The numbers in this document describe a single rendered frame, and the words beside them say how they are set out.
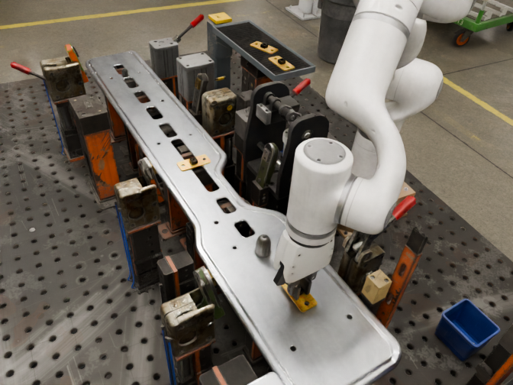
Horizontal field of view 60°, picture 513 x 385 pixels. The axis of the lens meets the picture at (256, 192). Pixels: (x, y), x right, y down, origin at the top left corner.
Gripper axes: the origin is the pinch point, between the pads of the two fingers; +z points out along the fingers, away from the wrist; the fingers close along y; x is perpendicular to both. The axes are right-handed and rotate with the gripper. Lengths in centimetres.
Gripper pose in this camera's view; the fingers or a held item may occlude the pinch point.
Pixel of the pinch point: (299, 285)
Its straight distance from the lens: 86.6
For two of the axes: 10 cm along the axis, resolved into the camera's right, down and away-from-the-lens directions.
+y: -8.5, 3.1, -4.2
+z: -0.5, 7.4, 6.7
